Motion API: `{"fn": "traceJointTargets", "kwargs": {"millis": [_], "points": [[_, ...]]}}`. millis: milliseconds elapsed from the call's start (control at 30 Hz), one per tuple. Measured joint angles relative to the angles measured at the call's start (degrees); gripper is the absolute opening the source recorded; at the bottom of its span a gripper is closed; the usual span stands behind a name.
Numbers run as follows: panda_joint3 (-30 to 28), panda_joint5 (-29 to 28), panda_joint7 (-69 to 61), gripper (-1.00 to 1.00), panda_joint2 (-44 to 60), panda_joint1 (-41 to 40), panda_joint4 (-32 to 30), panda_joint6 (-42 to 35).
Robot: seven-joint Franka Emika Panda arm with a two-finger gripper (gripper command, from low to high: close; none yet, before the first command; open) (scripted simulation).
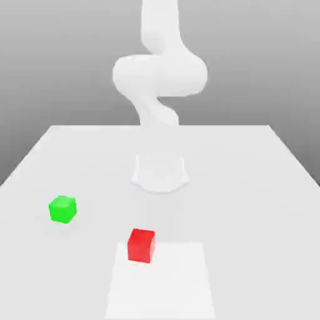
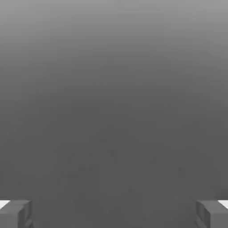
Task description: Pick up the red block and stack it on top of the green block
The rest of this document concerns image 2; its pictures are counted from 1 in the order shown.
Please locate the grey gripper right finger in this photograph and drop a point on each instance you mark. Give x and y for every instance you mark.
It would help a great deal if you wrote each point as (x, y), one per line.
(214, 216)

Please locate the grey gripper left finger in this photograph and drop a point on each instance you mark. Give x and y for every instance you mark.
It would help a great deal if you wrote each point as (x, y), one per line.
(12, 216)

